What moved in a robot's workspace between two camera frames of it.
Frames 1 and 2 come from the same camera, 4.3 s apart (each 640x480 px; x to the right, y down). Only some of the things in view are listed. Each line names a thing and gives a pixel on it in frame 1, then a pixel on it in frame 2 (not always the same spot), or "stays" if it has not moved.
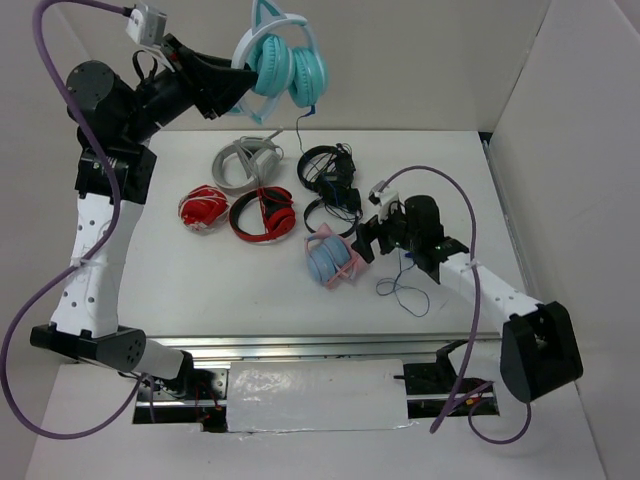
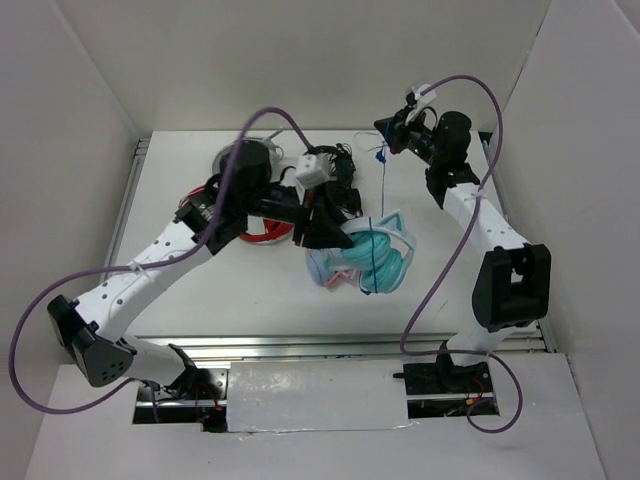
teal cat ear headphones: (281, 49) -> (381, 267)
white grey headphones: (247, 163) stays
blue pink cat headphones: (331, 258) stays
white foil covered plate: (334, 395) stays
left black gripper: (210, 84) -> (312, 236)
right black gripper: (367, 231) -> (390, 126)
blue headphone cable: (401, 247) -> (381, 159)
